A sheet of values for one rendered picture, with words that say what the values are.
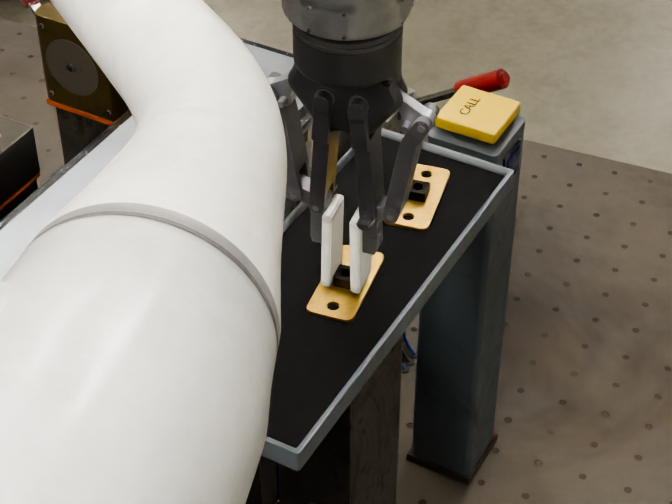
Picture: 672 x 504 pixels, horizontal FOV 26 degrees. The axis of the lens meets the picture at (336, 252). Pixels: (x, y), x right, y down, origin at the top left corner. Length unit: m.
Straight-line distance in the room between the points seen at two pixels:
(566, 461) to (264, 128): 1.09
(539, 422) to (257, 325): 1.20
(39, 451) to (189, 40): 0.28
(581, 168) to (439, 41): 1.60
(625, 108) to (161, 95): 2.85
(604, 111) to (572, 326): 1.65
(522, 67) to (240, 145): 2.97
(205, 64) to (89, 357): 0.22
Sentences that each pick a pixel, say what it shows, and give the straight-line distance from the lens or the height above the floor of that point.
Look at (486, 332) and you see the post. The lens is 1.47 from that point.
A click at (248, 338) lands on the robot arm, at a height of 1.58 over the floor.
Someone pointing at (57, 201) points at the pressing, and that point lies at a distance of 1.50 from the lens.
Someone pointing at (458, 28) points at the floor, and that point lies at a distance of 3.66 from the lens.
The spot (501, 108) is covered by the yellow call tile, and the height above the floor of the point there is 1.16.
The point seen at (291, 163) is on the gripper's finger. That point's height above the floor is 1.28.
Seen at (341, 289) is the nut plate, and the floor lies 1.16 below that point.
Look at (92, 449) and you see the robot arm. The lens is 0.42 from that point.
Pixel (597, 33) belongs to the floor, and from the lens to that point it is 3.69.
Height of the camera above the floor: 1.92
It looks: 40 degrees down
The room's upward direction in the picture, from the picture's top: straight up
